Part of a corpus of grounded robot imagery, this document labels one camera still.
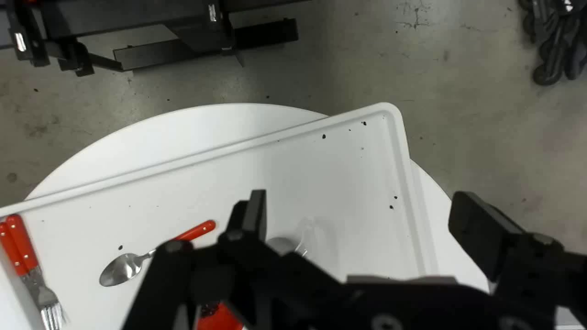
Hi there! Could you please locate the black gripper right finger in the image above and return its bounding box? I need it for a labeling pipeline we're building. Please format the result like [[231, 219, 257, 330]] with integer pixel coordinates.
[[450, 191, 563, 289]]

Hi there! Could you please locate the black table frame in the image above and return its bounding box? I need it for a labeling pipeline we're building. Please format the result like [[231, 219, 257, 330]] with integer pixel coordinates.
[[0, 0, 303, 78]]

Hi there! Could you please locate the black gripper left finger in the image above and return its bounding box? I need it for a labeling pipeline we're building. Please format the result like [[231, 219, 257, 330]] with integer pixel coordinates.
[[220, 190, 268, 256]]

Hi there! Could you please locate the red handled spoon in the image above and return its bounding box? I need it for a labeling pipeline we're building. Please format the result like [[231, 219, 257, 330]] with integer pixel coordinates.
[[99, 221, 217, 289]]

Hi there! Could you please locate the red handled fork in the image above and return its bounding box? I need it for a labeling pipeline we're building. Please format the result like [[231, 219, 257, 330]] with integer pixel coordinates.
[[0, 215, 66, 330]]

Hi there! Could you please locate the white plastic tray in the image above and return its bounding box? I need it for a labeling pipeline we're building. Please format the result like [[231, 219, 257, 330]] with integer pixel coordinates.
[[0, 103, 488, 330]]

